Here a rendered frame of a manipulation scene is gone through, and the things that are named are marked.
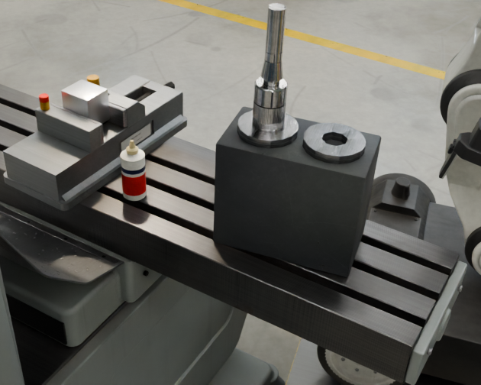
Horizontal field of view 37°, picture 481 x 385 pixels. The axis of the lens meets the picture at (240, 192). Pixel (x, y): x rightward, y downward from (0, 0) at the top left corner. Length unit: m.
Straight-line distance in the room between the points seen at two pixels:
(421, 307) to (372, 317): 0.08
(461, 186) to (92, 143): 0.75
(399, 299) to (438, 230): 0.74
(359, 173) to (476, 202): 0.59
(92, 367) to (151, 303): 0.18
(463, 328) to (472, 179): 0.31
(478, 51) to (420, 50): 2.72
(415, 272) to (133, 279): 0.47
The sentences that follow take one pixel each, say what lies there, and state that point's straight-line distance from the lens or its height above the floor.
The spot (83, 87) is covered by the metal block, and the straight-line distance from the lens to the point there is 1.28.
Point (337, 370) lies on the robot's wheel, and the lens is 1.60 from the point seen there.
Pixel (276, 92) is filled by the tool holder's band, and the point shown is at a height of 1.18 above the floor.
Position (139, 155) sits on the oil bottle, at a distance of 1.19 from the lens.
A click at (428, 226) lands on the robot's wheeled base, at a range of 1.82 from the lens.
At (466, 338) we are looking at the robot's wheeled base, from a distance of 1.57.
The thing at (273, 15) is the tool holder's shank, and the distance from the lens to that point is 0.97.
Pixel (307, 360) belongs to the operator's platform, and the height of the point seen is 0.40.
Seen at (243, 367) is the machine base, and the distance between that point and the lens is 1.90.
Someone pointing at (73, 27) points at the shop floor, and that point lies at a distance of 4.16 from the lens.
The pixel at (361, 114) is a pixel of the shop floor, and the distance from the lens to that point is 3.38.
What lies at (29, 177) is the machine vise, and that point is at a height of 0.95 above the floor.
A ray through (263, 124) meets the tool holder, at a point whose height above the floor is 1.13.
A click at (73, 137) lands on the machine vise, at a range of 1.24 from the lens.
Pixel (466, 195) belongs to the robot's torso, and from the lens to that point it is 1.55.
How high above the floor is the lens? 1.66
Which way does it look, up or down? 37 degrees down
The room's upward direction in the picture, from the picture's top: 3 degrees clockwise
